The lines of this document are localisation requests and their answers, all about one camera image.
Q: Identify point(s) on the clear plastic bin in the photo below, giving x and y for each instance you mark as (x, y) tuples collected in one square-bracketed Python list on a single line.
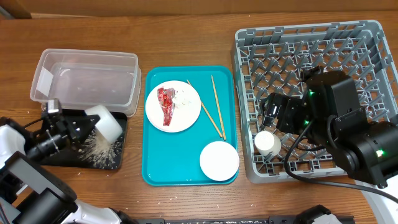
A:
[(82, 79)]

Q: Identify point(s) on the black rectangular tray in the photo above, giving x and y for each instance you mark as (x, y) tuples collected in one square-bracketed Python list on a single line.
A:
[(69, 157)]

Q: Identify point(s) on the rice pile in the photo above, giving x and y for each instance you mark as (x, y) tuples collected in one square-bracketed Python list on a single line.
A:
[(98, 151)]

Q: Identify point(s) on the grey bowl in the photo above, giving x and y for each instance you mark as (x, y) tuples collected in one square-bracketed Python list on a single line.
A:
[(107, 125)]

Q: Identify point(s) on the foil ball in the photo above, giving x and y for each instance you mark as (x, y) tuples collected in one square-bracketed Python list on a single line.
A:
[(181, 99)]

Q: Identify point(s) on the grey dish rack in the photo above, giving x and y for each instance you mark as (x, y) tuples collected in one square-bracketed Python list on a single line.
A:
[(270, 60)]

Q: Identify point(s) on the red wrapper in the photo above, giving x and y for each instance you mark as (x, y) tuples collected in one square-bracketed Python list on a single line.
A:
[(165, 98)]

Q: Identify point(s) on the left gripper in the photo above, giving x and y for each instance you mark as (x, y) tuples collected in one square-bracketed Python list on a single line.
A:
[(74, 122)]

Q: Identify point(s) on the black rail bottom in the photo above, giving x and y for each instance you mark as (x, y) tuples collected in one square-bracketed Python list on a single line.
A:
[(315, 215)]

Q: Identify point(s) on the small white plate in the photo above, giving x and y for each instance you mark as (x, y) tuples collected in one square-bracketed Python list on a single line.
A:
[(219, 161)]

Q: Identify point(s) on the large white plate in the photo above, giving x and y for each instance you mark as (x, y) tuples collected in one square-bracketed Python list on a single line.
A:
[(182, 118)]

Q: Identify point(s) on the white cup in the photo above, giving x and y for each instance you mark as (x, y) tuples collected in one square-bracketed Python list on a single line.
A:
[(267, 143)]

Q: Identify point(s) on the teal plastic tray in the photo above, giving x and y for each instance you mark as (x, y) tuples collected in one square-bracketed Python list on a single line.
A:
[(174, 158)]

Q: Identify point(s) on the wooden chopstick right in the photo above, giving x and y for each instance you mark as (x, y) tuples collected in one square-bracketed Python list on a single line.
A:
[(218, 108)]

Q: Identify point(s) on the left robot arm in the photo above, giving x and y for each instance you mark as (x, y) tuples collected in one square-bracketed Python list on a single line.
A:
[(31, 194)]

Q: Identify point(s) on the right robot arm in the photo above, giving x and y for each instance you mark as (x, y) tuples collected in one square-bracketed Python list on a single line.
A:
[(329, 116)]

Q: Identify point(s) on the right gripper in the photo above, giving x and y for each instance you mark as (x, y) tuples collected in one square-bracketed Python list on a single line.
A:
[(290, 105)]

